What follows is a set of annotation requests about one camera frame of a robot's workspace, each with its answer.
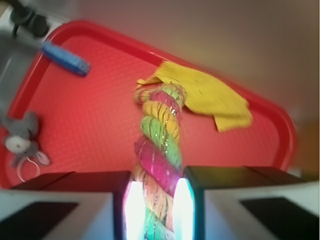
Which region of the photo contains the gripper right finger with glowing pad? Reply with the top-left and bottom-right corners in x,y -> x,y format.
173,166 -> 320,240

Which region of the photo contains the yellow cloth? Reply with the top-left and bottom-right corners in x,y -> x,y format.
136,61 -> 253,133

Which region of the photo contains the blue sponge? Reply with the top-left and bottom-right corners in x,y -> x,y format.
41,41 -> 91,77

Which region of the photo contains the metal sink basin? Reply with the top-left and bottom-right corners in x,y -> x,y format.
0,30 -> 42,119

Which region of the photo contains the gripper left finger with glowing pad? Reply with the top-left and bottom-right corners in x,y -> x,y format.
0,171 -> 144,240

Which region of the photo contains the red plastic tray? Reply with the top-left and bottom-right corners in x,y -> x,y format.
8,21 -> 297,180

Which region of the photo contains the multicolored twisted rope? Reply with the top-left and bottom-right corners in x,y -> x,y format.
133,83 -> 188,240

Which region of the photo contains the grey plush mouse toy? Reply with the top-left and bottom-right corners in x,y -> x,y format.
0,111 -> 52,183

